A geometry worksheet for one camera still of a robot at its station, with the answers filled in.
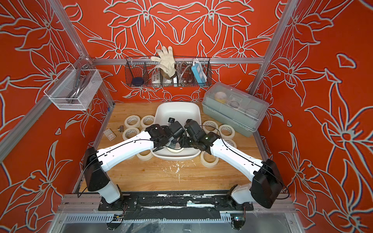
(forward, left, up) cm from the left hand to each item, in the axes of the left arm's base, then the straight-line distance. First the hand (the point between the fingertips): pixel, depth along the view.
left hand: (171, 139), depth 79 cm
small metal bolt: (+15, +40, -15) cm, 46 cm away
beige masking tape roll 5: (+18, -36, -15) cm, 43 cm away
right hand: (-1, -4, 0) cm, 5 cm away
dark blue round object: (+39, +28, +10) cm, 48 cm away
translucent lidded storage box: (+27, -35, -1) cm, 44 cm away
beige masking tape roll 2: (+23, +34, -16) cm, 44 cm away
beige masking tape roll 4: (+12, +32, -15) cm, 38 cm away
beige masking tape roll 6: (-4, -22, -16) cm, 27 cm away
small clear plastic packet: (+10, +46, -16) cm, 50 cm away
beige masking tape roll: (-7, -3, -1) cm, 7 cm away
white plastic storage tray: (+33, -3, -14) cm, 36 cm away
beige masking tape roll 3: (+24, +23, -15) cm, 36 cm away
